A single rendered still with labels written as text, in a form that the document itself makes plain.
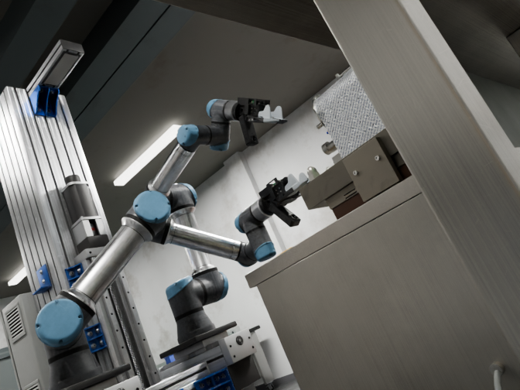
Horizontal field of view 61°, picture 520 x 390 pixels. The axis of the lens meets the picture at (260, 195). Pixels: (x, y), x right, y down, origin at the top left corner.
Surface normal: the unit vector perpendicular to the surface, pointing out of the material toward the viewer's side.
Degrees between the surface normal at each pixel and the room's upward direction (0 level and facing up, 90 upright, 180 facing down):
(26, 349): 90
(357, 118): 90
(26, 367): 90
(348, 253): 90
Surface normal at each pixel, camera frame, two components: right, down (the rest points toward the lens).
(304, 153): -0.60, 0.03
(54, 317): 0.27, -0.31
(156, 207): 0.40, -0.50
